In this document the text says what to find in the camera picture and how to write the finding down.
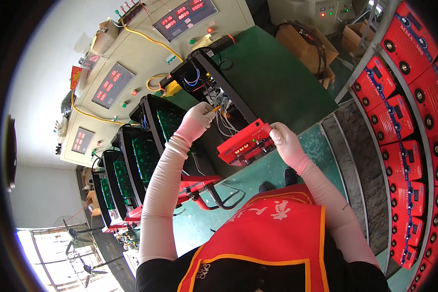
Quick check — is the rack of red welding machines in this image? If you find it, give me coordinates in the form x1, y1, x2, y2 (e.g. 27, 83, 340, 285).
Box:
345, 0, 438, 292

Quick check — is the red welding machine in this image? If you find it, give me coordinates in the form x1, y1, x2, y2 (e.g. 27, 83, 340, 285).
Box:
111, 126, 162, 219
166, 47, 277, 168
129, 94, 222, 195
98, 149, 136, 228
90, 170, 116, 230

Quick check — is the small cardboard box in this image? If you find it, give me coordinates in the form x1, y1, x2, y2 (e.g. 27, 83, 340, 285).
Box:
341, 21, 377, 56

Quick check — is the beige test bench cabinet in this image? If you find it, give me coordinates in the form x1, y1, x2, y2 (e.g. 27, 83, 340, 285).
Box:
58, 0, 257, 169

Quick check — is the white perforated panel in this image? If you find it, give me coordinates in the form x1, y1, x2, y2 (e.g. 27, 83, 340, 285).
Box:
123, 250, 141, 279

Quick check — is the coiled yellow cable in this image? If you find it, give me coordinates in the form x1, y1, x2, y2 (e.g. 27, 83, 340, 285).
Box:
146, 73, 169, 92

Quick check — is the person's body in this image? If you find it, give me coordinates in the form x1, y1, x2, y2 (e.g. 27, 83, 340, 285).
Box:
135, 183, 390, 292

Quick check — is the black standing fan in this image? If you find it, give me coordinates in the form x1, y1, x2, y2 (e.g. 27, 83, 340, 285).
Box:
65, 252, 109, 289
53, 215, 103, 256

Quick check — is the dark wall mounted box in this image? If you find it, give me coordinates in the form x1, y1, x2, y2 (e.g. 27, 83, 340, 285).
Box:
4, 115, 18, 193

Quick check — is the beige electrical control cabinet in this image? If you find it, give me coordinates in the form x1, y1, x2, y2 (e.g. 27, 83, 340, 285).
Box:
266, 0, 355, 36

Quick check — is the person's left hand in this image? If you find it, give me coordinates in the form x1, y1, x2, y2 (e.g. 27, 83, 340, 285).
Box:
174, 102, 218, 146

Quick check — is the black power strip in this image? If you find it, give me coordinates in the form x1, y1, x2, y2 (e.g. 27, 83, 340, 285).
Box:
200, 34, 236, 56

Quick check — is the clear plastic bag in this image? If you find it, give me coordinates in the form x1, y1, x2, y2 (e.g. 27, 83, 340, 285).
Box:
73, 32, 94, 54

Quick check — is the person's right hand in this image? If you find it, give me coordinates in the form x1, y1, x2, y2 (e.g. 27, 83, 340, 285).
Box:
269, 122, 312, 175

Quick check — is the large cardboard box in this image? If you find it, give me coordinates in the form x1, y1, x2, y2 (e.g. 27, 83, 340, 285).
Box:
275, 20, 339, 89

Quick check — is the yellow plug connector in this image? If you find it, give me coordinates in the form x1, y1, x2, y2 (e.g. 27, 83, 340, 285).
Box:
164, 80, 182, 98

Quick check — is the red paper decoration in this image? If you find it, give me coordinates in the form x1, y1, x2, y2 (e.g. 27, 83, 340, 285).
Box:
70, 65, 83, 90

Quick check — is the black red digit display panel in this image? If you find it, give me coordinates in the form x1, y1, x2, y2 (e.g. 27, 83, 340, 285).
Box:
153, 0, 219, 43
91, 62, 136, 110
71, 127, 95, 155

